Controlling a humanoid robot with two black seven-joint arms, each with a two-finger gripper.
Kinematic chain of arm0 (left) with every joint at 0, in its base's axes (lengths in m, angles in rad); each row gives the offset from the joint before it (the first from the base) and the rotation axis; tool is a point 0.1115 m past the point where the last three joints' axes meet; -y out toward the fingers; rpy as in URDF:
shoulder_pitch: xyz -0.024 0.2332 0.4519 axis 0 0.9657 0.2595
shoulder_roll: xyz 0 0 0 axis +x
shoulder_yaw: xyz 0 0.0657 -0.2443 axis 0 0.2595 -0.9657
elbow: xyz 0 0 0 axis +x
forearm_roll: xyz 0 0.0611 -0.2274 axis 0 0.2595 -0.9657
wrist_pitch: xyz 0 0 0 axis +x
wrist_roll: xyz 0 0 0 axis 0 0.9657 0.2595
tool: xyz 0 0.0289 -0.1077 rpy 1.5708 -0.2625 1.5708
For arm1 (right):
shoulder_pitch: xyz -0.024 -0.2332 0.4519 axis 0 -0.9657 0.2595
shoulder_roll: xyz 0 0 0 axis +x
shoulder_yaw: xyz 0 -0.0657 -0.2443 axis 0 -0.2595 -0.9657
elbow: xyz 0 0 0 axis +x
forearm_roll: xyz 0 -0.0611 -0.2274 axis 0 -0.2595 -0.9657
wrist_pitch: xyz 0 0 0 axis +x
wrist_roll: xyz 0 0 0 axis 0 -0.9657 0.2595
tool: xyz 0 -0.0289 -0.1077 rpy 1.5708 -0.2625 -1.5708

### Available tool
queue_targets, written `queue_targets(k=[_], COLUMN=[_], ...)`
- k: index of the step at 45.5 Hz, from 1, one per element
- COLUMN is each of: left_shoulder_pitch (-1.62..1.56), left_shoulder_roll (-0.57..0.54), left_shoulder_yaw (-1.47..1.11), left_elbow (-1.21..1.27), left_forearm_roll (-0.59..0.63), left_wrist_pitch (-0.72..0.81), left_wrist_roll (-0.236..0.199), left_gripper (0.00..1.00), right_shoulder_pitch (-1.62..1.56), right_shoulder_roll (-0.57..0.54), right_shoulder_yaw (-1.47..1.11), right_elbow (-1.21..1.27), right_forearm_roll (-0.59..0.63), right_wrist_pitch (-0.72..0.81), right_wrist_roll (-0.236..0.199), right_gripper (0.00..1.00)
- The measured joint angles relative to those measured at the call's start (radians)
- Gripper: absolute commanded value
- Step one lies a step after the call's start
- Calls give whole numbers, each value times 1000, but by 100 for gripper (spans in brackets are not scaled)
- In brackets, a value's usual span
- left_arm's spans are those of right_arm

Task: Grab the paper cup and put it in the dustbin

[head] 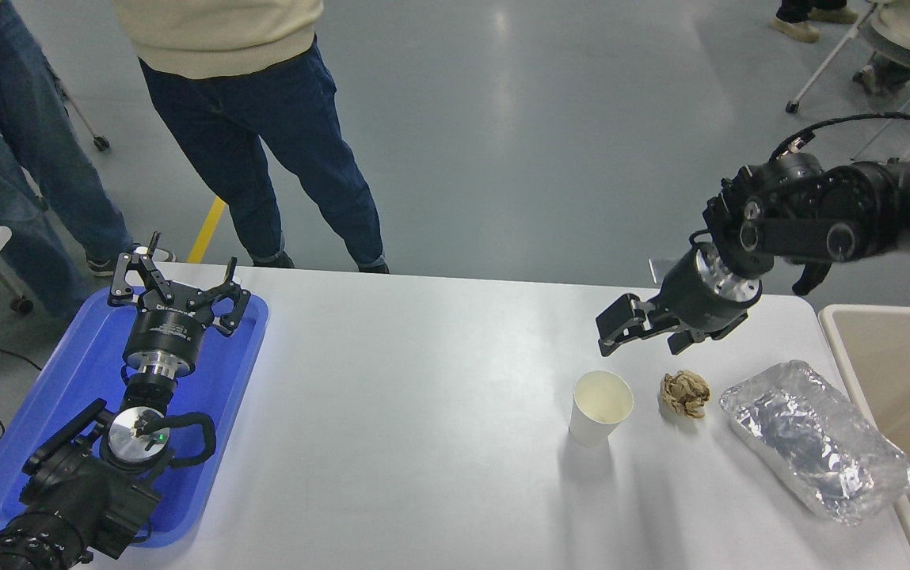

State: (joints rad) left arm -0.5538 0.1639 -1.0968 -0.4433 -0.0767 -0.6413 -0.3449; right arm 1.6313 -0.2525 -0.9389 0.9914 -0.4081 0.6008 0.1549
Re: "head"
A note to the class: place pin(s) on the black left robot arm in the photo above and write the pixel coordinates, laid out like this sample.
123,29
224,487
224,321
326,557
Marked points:
66,491

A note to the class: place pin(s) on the white paper cup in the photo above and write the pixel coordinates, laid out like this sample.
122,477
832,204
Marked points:
599,408

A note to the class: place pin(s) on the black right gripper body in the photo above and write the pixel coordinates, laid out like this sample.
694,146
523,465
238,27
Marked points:
692,305

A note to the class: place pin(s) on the silver foil tray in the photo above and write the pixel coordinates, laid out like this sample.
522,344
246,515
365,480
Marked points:
811,439

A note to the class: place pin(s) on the blue plastic tray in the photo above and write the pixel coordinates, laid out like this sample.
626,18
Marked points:
66,380

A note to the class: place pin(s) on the grey wheeled chair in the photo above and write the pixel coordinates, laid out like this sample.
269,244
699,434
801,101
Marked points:
100,142

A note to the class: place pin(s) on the silver floor plate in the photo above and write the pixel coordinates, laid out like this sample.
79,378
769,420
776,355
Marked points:
658,269

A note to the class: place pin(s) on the person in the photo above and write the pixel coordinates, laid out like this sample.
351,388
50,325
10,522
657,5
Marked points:
11,119
906,24
799,28
264,119

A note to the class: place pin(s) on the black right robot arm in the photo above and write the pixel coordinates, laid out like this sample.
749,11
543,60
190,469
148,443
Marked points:
858,214

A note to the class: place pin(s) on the crumpled tan paper ball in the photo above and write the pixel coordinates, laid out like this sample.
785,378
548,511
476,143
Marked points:
686,393

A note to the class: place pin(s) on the large pale bin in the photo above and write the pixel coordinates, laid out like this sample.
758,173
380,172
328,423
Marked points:
898,372

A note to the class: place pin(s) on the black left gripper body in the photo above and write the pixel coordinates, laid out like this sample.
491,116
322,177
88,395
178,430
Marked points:
167,332

